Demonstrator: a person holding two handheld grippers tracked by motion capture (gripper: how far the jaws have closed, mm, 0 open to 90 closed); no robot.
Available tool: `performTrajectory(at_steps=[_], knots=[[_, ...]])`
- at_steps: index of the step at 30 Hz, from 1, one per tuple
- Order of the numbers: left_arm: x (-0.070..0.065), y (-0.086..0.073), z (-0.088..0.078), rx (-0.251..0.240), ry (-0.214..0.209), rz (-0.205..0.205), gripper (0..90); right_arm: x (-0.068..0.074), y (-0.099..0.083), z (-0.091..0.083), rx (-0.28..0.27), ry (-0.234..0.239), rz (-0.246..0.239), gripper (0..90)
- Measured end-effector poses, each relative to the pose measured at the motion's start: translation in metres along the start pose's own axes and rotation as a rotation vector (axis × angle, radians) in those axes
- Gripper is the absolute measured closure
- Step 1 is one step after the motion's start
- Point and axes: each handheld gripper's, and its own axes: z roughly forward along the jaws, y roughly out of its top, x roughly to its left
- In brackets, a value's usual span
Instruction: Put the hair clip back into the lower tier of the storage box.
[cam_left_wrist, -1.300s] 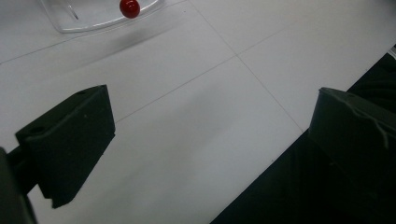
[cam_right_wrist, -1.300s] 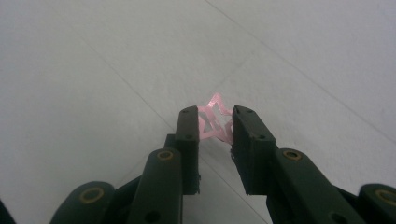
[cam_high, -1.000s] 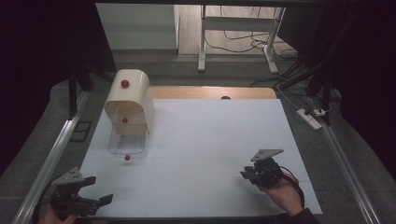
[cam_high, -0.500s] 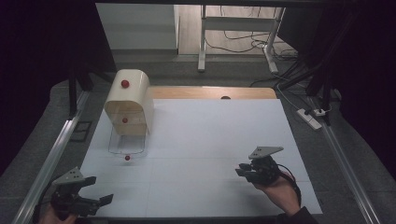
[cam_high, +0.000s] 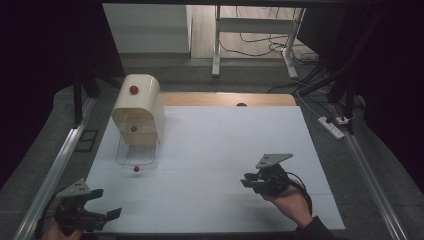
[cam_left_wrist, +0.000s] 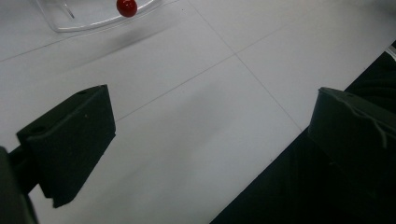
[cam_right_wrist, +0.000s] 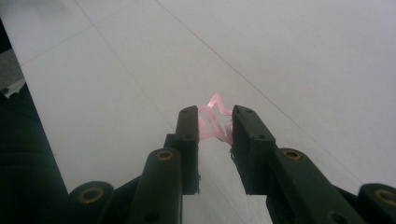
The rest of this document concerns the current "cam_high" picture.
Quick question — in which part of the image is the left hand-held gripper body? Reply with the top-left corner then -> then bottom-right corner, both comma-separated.
54,178 -> 111,233

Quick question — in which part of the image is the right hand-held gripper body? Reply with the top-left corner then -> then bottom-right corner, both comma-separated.
252,153 -> 294,197

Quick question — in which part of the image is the clear drawer with red knob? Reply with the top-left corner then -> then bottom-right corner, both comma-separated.
115,142 -> 158,174

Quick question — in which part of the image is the cream drawer cabinet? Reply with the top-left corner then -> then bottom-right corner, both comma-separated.
111,73 -> 166,147

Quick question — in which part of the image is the person's left hand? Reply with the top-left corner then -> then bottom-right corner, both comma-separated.
40,219 -> 85,240

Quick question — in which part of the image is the person's right hand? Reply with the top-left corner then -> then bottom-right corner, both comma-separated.
261,181 -> 315,230

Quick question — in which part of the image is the white table mat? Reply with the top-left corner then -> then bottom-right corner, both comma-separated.
85,105 -> 346,234

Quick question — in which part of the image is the white power strip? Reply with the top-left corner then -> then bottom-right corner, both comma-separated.
317,115 -> 346,140

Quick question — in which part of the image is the white plug adapter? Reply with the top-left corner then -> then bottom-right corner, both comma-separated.
335,114 -> 355,126

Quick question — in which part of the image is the black metal stand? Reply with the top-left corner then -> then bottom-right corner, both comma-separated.
293,13 -> 381,136
71,64 -> 122,128

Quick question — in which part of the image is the black curtain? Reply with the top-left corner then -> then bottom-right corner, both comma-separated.
0,0 -> 125,189
296,0 -> 424,196

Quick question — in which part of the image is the white board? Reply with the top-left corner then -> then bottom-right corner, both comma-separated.
102,3 -> 193,54

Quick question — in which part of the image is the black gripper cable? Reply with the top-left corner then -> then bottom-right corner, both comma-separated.
34,196 -> 63,240
285,171 -> 314,216

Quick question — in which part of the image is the aluminium rail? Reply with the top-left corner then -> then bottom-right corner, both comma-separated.
329,103 -> 409,240
13,96 -> 98,240

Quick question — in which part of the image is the small black frame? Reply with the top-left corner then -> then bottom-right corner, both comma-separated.
74,129 -> 100,153

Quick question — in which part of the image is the white power cable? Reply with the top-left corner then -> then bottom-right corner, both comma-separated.
295,89 -> 322,119

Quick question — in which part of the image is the black floor cable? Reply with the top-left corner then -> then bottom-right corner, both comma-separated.
219,6 -> 321,65

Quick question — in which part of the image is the white desk frame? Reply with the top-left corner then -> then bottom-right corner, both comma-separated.
211,4 -> 306,80

